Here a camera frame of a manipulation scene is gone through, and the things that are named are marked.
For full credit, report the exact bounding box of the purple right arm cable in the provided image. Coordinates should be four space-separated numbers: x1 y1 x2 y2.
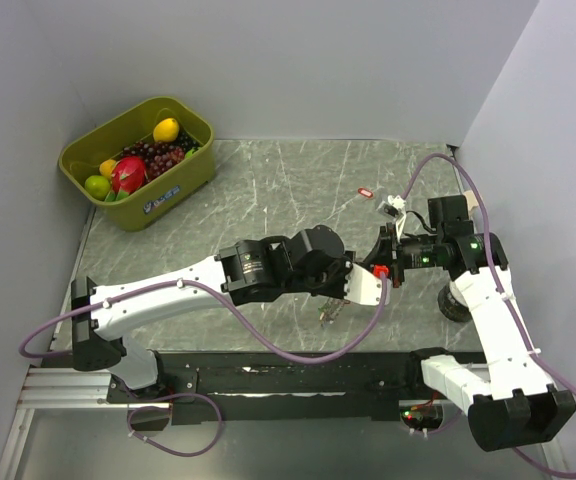
401 152 576 477

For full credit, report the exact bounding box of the red dragon fruit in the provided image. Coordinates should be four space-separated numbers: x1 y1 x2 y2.
111 156 146 196

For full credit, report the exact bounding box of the small orange fruit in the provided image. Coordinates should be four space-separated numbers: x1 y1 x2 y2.
98 159 117 179

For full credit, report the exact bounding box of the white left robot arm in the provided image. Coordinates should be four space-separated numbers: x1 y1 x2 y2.
72 225 359 402

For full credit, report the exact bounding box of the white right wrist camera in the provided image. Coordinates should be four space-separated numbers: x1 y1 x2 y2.
377 194 407 240

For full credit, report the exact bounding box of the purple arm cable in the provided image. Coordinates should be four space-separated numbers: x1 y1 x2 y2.
17 272 389 457
401 152 576 477

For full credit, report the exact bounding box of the green lime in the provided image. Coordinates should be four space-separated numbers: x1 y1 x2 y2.
84 175 111 201

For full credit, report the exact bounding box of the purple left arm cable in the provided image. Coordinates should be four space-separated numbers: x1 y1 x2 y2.
17 272 389 457

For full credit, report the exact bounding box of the black tape roll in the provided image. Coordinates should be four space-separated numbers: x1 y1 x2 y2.
437 283 472 323

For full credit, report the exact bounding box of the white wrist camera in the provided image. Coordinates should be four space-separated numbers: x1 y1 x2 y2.
343 263 384 306
377 194 407 240

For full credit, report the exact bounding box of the olive green plastic bin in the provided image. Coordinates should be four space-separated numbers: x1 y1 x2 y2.
58 97 216 232

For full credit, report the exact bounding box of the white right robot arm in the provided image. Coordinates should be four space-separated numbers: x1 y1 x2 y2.
361 195 576 452

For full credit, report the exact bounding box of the aluminium rail frame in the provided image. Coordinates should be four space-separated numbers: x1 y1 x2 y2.
0 363 129 480

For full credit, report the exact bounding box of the red key tag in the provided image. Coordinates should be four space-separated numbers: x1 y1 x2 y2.
358 188 374 198

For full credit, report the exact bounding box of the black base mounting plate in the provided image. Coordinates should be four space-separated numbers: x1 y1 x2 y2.
42 349 474 426

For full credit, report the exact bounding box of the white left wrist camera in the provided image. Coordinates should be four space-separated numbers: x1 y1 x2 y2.
343 263 384 306

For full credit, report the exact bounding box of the soap pump bottle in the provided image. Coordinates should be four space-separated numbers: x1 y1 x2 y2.
463 190 480 216

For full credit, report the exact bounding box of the dark red grape bunch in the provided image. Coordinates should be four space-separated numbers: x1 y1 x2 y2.
117 131 202 183

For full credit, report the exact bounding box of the yellow lemon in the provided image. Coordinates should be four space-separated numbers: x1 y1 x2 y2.
153 117 180 143

